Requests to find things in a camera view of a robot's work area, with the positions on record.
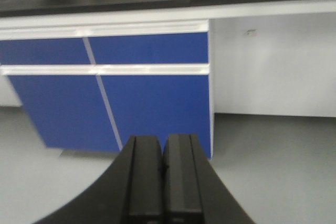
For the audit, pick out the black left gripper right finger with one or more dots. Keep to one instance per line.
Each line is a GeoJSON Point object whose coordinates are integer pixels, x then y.
{"type": "Point", "coordinates": [193, 192]}

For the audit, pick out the blue and white lab cabinet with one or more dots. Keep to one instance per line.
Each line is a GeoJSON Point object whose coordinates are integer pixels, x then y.
{"type": "Point", "coordinates": [91, 87]}

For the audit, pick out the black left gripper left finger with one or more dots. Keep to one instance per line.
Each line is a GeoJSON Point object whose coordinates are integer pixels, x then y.
{"type": "Point", "coordinates": [129, 191]}

